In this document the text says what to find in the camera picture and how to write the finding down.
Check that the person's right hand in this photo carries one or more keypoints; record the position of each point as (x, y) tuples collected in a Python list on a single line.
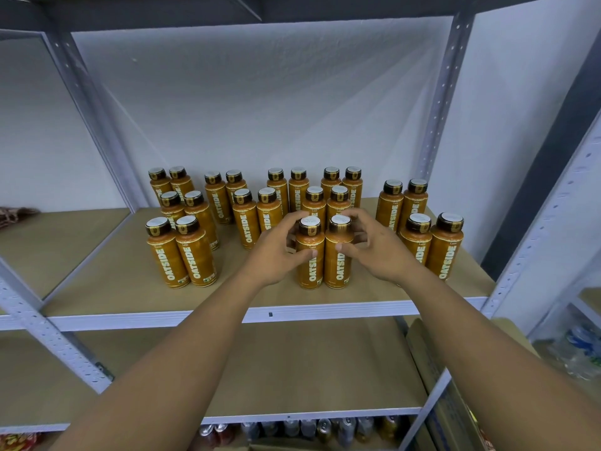
[(380, 250)]

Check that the person's left hand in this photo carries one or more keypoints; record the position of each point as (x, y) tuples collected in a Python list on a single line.
[(272, 253)]

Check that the orange bottle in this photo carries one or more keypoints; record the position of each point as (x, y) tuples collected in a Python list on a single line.
[(338, 272), (311, 272)]

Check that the group of orange Oatside bottles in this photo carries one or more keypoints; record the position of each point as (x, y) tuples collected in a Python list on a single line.
[(193, 258)]

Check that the white metal shelving rack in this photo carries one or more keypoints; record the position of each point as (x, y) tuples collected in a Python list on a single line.
[(122, 277)]

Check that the person's right forearm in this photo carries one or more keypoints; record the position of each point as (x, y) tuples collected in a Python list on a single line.
[(498, 371)]

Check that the person's left forearm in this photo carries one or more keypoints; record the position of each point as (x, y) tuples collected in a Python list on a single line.
[(160, 380)]

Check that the plain brown carton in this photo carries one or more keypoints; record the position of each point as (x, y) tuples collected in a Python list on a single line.
[(441, 390)]

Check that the row of silver cans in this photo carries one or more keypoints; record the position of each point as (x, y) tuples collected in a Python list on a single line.
[(300, 429)]

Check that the clear plastic bottle pack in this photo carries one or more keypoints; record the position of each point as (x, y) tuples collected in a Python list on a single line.
[(575, 350)]

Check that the striped red cloth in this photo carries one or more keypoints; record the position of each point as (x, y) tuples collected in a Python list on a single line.
[(17, 217)]

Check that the red yellow snack packet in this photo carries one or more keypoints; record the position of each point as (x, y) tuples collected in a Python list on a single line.
[(14, 441)]

